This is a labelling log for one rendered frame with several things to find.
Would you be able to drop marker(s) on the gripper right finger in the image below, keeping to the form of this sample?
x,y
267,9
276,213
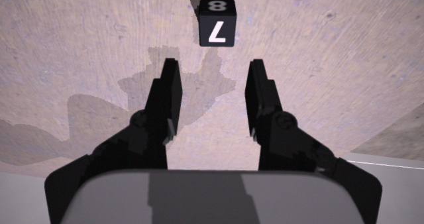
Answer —
x,y
292,149

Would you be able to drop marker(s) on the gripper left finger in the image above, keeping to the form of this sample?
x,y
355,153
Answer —
x,y
134,147

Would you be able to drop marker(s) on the black number cube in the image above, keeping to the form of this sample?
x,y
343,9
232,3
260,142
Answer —
x,y
217,23

